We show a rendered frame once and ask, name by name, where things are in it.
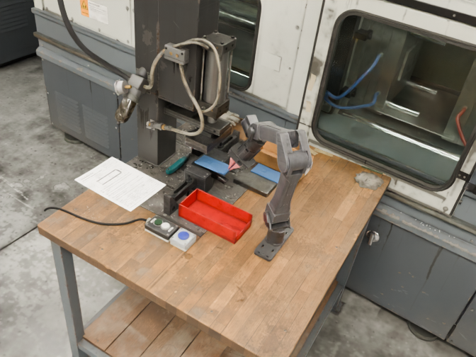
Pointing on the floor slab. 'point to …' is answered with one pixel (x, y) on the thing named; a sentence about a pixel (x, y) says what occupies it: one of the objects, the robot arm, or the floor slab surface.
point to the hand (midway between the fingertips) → (230, 168)
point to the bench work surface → (215, 273)
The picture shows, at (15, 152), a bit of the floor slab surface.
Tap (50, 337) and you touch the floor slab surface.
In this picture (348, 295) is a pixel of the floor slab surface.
